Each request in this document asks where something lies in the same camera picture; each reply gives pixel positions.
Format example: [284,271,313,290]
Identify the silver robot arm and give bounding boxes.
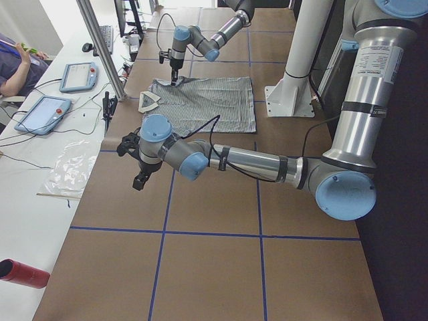
[158,0,255,86]
[117,1,427,221]

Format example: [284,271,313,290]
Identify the far blue teach pendant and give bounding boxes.
[60,62,98,93]

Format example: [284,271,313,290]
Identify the black pendant cable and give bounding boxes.
[0,78,104,170]

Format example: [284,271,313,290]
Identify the red cylinder tube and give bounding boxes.
[1,259,50,289]

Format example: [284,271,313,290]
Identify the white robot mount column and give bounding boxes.
[265,0,333,118]

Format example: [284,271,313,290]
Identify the brown paper table cover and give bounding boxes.
[34,1,382,320]

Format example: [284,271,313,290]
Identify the black keyboard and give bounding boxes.
[99,25,114,54]

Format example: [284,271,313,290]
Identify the near blue teach pendant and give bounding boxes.
[14,96,72,135]

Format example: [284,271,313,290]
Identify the black folded tripod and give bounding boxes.
[102,91,118,134]

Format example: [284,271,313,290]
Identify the blue white striped polo shirt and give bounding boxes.
[138,76,256,135]

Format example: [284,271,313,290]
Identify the clear plastic bag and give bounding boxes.
[37,139,101,199]

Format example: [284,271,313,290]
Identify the seated person in blue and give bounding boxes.
[1,34,48,97]

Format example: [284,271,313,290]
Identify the aluminium frame post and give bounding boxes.
[76,0,126,102]

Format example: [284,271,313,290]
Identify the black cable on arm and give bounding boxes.
[156,13,195,61]
[180,114,340,183]

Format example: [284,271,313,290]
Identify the black computer mouse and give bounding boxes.
[82,43,93,53]

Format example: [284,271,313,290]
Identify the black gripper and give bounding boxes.
[158,49,184,86]
[116,132,162,190]

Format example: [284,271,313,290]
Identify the black monitor stand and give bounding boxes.
[114,0,144,38]

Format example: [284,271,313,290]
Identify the blue teach pendant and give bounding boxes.
[60,62,98,93]
[14,96,72,135]

